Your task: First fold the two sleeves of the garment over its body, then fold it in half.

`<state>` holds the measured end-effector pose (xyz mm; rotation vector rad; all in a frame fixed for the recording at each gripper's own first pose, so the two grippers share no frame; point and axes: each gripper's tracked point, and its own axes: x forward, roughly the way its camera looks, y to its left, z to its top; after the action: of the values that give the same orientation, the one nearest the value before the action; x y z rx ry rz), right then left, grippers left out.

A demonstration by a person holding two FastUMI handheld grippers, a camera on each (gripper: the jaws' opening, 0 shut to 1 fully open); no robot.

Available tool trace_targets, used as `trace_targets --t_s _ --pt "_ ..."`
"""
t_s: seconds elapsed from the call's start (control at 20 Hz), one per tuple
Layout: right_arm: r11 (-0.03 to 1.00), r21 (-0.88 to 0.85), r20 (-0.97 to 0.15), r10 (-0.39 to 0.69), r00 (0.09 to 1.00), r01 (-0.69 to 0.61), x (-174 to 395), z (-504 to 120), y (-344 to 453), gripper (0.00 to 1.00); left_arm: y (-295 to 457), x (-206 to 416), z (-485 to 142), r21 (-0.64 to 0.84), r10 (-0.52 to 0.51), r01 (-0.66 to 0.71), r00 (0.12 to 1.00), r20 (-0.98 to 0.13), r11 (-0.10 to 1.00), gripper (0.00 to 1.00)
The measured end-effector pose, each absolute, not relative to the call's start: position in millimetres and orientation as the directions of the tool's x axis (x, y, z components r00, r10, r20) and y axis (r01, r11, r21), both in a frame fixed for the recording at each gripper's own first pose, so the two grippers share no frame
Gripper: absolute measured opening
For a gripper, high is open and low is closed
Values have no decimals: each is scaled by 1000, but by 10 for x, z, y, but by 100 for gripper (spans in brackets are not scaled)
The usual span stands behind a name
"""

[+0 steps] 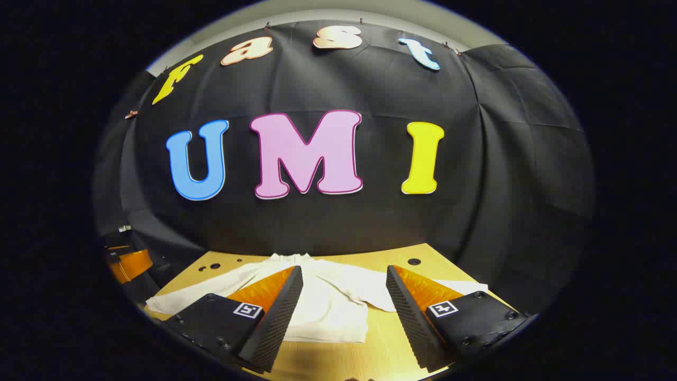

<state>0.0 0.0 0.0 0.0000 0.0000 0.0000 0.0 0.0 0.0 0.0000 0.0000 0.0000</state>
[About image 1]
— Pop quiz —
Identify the black backdrop cloth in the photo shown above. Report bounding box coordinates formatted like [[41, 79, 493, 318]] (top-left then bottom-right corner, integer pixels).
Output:
[[95, 20, 596, 318]]

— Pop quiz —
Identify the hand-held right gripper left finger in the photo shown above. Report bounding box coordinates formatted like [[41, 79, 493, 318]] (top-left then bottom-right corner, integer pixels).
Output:
[[167, 266, 304, 374]]

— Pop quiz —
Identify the white sweatshirt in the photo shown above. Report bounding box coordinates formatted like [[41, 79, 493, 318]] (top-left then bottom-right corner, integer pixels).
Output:
[[145, 253, 490, 343]]

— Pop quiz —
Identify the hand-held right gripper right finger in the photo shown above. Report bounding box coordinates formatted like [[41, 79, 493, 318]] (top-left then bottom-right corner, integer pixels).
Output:
[[386, 265, 529, 373]]

